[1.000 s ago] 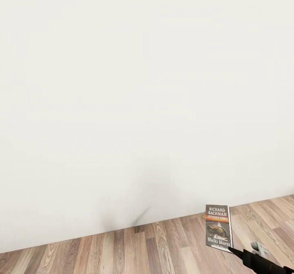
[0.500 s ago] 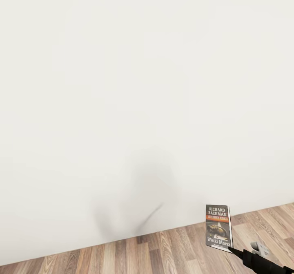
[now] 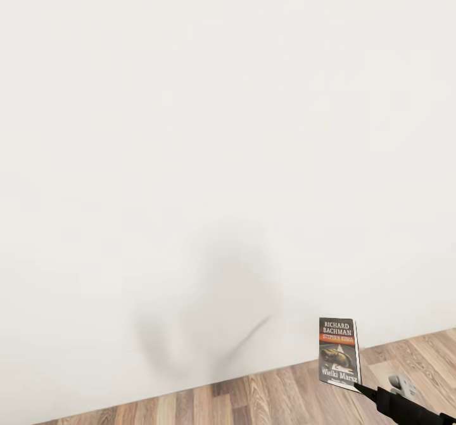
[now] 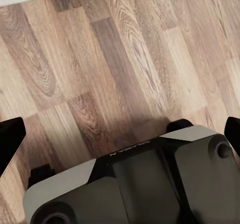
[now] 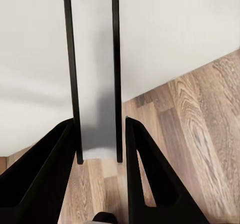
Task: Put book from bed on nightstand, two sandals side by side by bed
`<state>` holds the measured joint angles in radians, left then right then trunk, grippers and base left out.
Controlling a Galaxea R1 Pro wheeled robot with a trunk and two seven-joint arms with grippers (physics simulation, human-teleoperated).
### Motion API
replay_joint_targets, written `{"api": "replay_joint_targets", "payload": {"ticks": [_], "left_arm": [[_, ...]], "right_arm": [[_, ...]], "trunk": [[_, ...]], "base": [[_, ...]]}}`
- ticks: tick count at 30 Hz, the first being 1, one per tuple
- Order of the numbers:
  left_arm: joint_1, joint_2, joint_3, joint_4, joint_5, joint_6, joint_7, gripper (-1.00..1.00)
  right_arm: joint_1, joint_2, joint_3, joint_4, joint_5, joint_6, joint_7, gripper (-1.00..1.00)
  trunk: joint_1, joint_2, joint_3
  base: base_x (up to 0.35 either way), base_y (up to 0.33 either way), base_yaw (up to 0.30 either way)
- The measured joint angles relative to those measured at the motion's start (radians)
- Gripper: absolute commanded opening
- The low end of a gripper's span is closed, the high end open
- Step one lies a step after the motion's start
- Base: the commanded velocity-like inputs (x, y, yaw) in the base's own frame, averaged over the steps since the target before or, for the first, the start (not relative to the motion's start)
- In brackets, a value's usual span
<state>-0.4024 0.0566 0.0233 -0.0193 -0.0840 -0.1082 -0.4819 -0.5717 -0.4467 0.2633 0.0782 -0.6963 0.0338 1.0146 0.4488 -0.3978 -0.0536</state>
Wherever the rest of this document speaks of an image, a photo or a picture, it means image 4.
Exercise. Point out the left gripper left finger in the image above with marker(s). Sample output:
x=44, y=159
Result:
x=12, y=133

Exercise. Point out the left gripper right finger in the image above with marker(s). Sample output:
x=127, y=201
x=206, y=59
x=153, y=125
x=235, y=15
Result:
x=232, y=133

